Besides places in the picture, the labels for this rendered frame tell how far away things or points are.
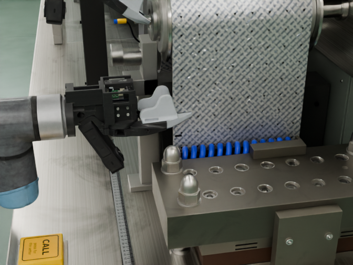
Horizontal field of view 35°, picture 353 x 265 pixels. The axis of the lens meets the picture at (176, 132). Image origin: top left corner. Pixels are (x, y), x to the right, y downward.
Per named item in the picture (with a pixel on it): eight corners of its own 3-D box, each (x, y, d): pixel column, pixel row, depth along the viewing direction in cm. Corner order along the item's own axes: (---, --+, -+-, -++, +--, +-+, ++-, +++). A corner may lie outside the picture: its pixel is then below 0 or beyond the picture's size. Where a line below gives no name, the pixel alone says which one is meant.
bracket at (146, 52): (125, 179, 114) (117, 35, 100) (156, 176, 115) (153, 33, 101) (128, 193, 110) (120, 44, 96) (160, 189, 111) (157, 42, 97)
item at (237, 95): (173, 151, 100) (172, 53, 91) (297, 140, 103) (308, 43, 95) (173, 153, 99) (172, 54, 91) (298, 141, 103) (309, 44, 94)
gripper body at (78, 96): (139, 91, 89) (63, 97, 87) (142, 139, 93) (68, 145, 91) (134, 73, 95) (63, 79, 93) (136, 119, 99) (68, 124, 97)
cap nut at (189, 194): (175, 195, 86) (175, 170, 84) (198, 193, 87) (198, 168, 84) (179, 209, 83) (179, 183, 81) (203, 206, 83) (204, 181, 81)
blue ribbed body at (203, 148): (178, 160, 100) (178, 142, 98) (292, 149, 103) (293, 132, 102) (182, 170, 97) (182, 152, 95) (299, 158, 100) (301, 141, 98)
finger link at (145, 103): (191, 87, 94) (137, 91, 93) (191, 118, 97) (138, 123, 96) (187, 80, 97) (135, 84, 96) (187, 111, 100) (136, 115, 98)
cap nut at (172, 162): (159, 164, 94) (158, 141, 92) (180, 162, 95) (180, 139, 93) (162, 176, 91) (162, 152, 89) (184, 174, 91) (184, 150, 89)
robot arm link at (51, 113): (41, 149, 90) (42, 126, 97) (70, 146, 91) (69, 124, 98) (35, 106, 87) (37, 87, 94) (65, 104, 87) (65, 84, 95)
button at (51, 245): (22, 248, 95) (20, 236, 94) (63, 243, 96) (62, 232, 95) (19, 276, 89) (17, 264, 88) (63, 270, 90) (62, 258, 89)
